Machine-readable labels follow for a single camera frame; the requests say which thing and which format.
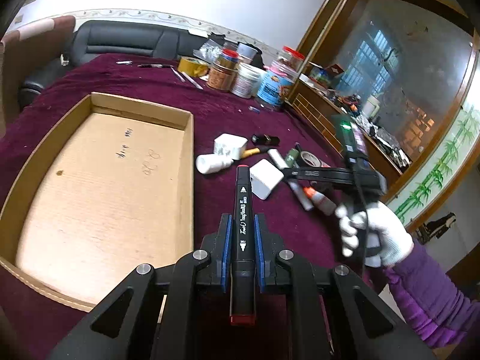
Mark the white squeeze bottle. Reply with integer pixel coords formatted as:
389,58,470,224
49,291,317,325
195,154,233,175

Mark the brown pink armchair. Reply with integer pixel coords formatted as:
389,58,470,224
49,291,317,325
1,16,76,124

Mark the blue label clear jar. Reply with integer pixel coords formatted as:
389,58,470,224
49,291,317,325
257,61,297,111

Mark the green lighter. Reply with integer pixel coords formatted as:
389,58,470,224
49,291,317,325
285,148,299,167

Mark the silver pen on table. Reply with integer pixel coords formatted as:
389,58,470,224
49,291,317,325
171,67,203,90

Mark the white power bank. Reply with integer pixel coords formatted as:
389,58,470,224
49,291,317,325
250,159,284,200

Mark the white plastic jar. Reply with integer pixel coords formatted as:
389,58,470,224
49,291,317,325
230,63,263,98

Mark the white plug charger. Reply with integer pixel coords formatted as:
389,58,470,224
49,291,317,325
213,133,248,160

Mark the small blue clear tube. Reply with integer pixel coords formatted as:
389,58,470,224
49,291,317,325
249,106,260,114

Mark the yellow tape roll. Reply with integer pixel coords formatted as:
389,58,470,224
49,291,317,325
177,56,209,78

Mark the white paint marker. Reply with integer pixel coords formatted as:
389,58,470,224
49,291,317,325
267,149,314,211

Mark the yellow black pen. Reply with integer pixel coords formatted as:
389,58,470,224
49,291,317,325
240,146,269,159

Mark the black gold lipstick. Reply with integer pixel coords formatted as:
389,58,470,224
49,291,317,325
250,134,280,146

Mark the white bottle orange cap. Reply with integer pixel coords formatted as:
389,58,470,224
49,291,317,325
304,187,336,215

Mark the purple sleeve forearm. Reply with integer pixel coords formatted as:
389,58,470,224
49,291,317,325
384,241,479,349

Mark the black marker red cap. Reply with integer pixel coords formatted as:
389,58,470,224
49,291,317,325
230,165,256,326

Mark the black pen far table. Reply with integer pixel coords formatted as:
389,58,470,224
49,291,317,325
137,63,173,68

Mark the wooden glass cabinet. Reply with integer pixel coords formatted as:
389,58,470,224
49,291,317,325
289,0,479,230

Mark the brown label jar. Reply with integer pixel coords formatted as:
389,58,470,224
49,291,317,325
207,49,239,92

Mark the maroon tablecloth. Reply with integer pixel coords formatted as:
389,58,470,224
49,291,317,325
1,54,343,359

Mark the cardboard tray box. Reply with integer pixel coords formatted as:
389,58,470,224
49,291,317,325
1,93,194,311

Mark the white gloved right hand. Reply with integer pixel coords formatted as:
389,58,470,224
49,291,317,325
335,202,414,267

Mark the red lid clear jar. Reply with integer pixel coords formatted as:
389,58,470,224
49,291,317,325
277,46,305,72

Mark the grey tape roll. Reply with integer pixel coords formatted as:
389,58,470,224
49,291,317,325
298,150,329,167

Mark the black leather sofa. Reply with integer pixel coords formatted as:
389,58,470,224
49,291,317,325
18,20,207,110

